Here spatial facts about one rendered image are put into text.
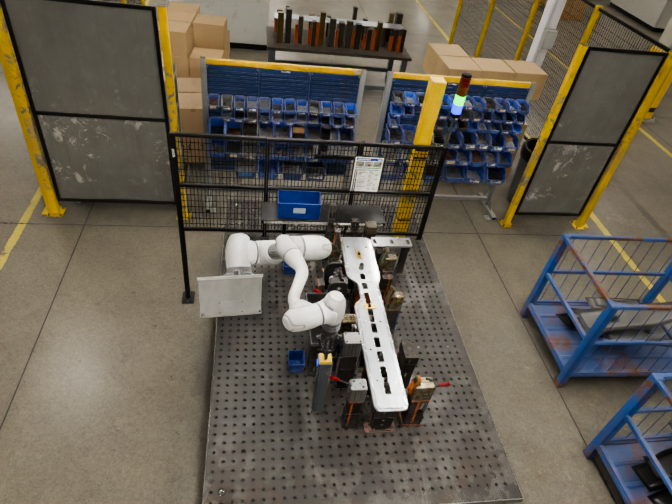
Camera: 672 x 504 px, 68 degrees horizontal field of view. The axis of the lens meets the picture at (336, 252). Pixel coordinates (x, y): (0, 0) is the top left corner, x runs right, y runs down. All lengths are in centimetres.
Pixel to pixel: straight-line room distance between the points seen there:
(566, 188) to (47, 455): 526
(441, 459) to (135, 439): 197
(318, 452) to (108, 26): 343
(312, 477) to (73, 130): 357
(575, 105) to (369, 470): 391
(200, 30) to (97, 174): 280
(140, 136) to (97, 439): 255
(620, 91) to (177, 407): 473
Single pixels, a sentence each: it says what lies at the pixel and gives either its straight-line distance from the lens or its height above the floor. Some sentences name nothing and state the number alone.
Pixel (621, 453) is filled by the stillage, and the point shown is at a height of 16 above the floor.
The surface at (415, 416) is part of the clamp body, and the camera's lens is 294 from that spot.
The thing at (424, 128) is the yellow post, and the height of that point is 167.
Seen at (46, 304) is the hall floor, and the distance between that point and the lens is 467.
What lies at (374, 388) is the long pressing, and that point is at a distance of 272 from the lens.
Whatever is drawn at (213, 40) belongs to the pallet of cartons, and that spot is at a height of 85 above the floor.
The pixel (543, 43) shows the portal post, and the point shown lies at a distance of 727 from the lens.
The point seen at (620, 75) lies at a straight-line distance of 553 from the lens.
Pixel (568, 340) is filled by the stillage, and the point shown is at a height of 16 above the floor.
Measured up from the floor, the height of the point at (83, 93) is 125.
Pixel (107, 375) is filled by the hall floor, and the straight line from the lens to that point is 407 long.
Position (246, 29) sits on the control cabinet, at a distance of 944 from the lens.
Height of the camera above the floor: 321
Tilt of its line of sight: 40 degrees down
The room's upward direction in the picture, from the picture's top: 9 degrees clockwise
